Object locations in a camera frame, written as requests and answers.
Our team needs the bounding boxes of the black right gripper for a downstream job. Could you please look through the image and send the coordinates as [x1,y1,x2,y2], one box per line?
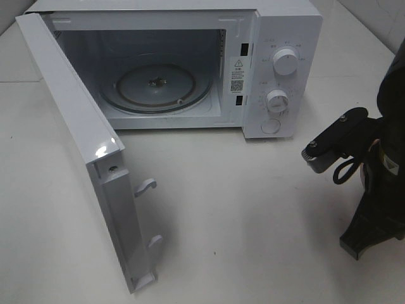
[339,118,404,260]

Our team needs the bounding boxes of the white round door button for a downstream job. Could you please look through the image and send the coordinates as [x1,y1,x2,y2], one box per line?
[261,118,281,134]

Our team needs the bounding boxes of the white microwave door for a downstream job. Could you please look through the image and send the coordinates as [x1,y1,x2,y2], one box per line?
[16,13,163,293]

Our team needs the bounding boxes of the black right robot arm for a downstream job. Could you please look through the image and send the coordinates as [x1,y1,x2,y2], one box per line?
[340,46,404,260]

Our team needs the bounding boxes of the white lower timer knob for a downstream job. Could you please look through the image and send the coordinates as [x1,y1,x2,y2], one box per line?
[266,89,289,113]

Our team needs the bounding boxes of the white upper power knob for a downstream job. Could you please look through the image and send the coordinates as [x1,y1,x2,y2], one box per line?
[273,46,299,76]

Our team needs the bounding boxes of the white microwave oven body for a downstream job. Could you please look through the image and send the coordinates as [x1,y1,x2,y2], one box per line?
[23,1,323,139]

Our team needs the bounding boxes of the white warning label sticker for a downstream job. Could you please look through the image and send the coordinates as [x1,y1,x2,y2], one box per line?
[229,56,249,94]

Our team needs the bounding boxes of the glass microwave turntable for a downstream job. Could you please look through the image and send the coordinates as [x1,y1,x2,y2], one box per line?
[100,53,213,115]

